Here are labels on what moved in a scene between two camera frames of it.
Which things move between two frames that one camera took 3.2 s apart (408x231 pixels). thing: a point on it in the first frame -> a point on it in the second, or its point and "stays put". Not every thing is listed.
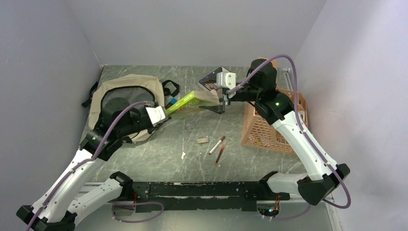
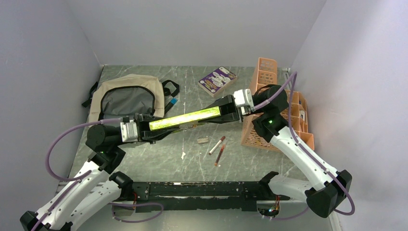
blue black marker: [172, 101] stays put
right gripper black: [219, 108] -> [229, 112]
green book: [190, 105] -> [184, 119]
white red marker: [213, 149] stays put
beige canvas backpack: [136, 89] stays put
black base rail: [227, 196] stays put
